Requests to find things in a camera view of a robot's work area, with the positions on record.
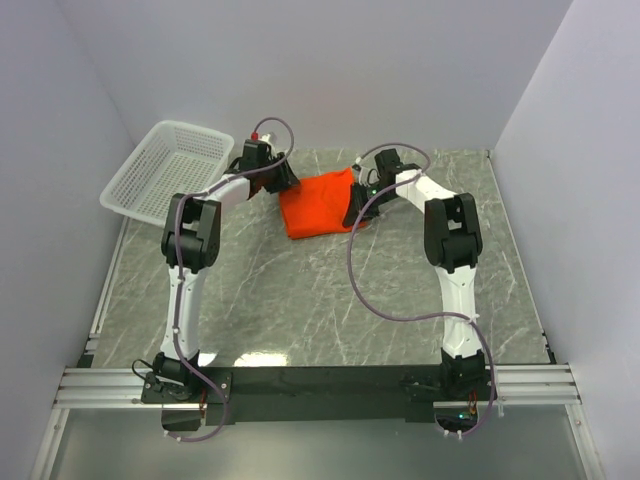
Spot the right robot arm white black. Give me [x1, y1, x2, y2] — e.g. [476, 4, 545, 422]
[342, 142, 492, 399]

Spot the orange t shirt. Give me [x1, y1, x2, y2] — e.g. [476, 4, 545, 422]
[279, 168, 354, 240]

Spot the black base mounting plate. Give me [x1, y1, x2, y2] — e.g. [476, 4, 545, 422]
[141, 365, 496, 425]

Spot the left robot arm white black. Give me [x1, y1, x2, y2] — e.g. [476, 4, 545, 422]
[152, 132, 299, 402]

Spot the aluminium extrusion rail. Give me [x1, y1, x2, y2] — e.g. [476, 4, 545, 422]
[33, 150, 601, 479]

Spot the white perforated plastic basket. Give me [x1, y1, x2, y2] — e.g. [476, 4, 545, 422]
[99, 120, 234, 227]

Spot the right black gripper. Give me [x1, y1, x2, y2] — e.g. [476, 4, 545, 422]
[343, 182, 396, 228]

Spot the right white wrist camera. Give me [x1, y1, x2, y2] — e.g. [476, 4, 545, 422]
[352, 156, 378, 186]

